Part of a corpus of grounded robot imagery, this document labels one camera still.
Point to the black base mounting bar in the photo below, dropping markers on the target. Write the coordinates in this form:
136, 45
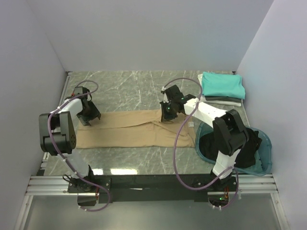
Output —
126, 188

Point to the folded dark grey t-shirt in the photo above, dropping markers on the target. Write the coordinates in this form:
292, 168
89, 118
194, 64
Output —
221, 98

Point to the beige t-shirt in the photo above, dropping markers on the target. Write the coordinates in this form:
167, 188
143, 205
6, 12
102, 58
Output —
134, 129

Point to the folded teal t-shirt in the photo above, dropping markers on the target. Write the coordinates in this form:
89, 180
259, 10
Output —
225, 85

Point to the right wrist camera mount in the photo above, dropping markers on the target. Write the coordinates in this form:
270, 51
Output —
163, 90

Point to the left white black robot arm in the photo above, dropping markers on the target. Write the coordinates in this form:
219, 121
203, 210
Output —
58, 138

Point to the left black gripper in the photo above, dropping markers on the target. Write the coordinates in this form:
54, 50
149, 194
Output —
89, 116

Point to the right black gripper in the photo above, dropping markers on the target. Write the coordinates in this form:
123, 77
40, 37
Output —
166, 115

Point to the aluminium rail frame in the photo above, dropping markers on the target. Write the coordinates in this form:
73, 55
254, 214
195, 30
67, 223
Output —
248, 183

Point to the folded white t-shirt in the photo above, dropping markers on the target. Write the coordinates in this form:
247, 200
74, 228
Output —
218, 102

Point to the black clothes in basket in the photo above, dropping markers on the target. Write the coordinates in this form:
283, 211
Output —
246, 157

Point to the teal plastic basket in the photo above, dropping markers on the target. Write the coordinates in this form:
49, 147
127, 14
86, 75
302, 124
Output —
263, 155

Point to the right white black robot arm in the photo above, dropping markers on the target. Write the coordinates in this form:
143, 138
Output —
229, 131

